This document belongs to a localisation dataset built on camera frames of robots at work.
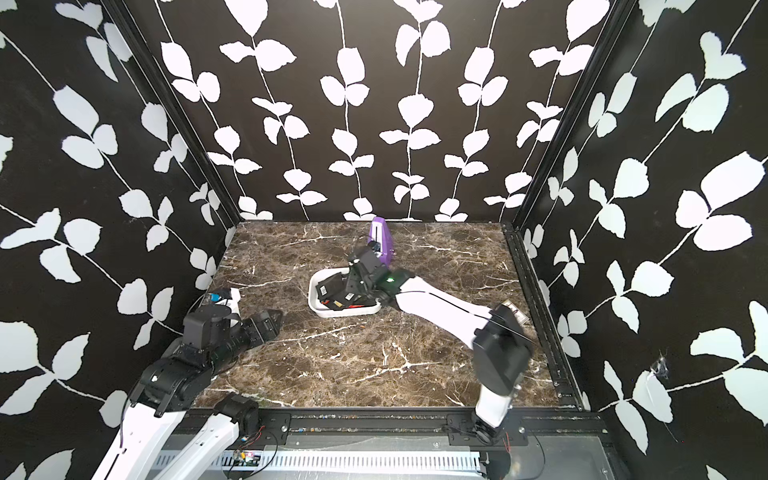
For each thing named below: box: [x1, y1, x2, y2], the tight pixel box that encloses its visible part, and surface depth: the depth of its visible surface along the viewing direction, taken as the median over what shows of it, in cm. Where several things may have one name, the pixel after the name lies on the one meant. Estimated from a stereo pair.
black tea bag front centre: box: [315, 272, 348, 301], surface depth 97 cm
